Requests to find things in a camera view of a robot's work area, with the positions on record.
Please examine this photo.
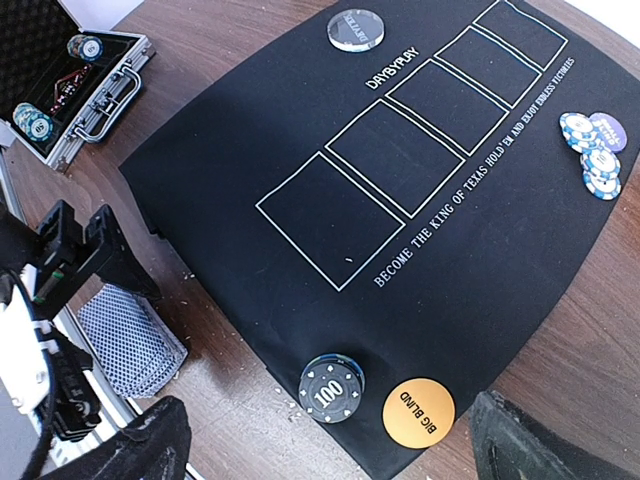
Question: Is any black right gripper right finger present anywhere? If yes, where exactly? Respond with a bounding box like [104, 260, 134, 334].
[469, 391, 638, 480]

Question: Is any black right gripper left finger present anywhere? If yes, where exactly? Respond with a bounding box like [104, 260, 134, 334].
[43, 396, 192, 480]

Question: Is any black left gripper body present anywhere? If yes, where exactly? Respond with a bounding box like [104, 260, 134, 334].
[33, 200, 161, 305]

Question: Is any orange big blind button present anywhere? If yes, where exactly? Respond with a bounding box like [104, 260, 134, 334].
[382, 378, 456, 450]

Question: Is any grey playing card deck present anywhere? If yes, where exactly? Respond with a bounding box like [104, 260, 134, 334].
[77, 284, 188, 398]

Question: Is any dark green chip stack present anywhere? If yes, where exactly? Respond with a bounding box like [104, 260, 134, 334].
[298, 353, 366, 424]

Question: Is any white poker chip stack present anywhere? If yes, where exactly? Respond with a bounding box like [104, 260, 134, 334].
[559, 112, 622, 201]

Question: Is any blue small blind button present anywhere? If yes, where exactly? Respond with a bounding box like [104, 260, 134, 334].
[589, 112, 628, 153]

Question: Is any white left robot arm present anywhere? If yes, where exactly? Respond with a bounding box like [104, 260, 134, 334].
[1, 200, 161, 479]

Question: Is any chip stack in case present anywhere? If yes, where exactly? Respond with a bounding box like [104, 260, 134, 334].
[13, 102, 54, 142]
[67, 34, 104, 62]

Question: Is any aluminium poker chip case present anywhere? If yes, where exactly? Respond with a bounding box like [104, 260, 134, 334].
[1, 1, 155, 172]

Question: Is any upper chip stack in case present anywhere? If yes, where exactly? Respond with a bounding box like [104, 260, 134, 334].
[67, 34, 104, 62]

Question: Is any black poker mat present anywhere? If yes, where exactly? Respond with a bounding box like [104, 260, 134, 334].
[121, 1, 639, 479]

